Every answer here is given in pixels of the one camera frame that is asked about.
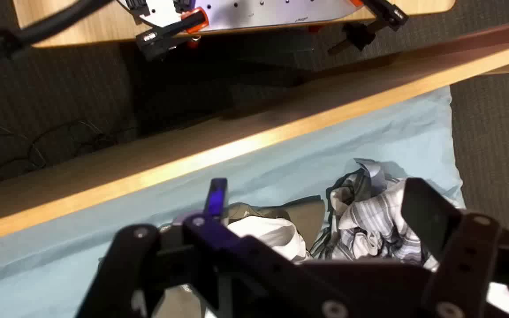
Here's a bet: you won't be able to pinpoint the white perforated base plate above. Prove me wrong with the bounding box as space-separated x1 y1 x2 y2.
115 0 366 31

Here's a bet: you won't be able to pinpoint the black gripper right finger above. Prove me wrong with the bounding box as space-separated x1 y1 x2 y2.
401 176 509 318

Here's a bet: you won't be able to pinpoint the grey olive cloth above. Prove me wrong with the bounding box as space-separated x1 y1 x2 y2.
225 194 329 248

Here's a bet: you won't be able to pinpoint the light blue bed sheet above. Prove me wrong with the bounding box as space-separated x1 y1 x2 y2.
0 86 468 318

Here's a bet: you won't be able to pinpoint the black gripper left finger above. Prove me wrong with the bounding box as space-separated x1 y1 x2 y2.
76 176 350 318

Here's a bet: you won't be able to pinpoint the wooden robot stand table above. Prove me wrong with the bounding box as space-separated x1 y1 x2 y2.
11 0 458 49

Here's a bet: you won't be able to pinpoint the crumpled striped grey-white clothes pile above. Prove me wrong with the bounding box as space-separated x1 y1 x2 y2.
309 156 445 273

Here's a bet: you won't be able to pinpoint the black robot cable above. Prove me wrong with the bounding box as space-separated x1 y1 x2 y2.
0 0 115 68

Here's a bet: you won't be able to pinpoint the white shorts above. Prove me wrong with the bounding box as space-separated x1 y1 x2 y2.
225 213 313 262

